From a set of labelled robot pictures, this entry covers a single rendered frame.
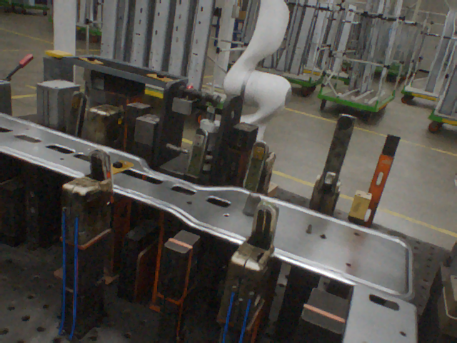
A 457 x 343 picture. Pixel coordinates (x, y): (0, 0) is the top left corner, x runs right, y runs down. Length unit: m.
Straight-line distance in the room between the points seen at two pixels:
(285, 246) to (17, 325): 0.60
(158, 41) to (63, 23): 1.32
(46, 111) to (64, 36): 3.64
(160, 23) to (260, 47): 4.31
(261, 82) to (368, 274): 0.79
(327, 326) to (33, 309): 0.67
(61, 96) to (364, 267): 0.90
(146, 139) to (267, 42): 0.53
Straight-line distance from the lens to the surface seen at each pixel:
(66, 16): 4.89
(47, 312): 1.05
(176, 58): 5.53
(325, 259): 0.78
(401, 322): 0.70
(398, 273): 0.82
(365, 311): 0.69
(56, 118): 1.26
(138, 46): 5.83
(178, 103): 1.05
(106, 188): 0.83
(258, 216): 0.66
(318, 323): 0.67
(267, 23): 1.40
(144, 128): 1.12
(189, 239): 0.76
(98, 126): 1.16
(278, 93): 1.36
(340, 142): 0.94
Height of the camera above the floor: 1.39
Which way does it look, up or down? 23 degrees down
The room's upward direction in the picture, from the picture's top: 10 degrees clockwise
